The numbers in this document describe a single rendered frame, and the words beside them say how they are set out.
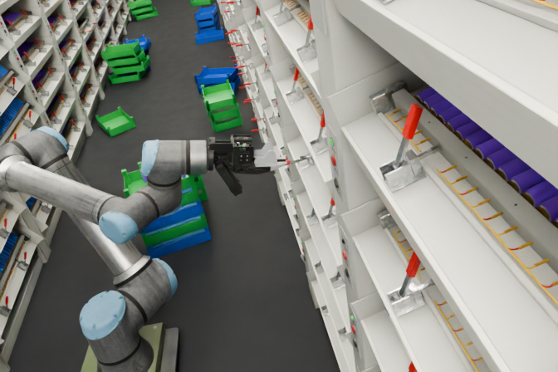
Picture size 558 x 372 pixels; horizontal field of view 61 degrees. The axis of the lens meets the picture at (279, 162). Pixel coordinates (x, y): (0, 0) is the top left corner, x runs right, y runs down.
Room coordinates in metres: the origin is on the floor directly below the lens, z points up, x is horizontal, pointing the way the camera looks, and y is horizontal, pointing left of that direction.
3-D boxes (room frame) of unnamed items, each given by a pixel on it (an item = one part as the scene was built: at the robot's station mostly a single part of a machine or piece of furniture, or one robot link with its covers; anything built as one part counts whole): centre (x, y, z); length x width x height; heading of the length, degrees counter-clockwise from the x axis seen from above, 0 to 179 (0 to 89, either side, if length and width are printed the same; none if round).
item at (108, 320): (1.12, 0.64, 0.29); 0.17 x 0.15 x 0.18; 143
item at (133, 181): (1.88, 0.56, 0.36); 0.30 x 0.20 x 0.08; 103
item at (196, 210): (1.88, 0.56, 0.20); 0.30 x 0.20 x 0.08; 103
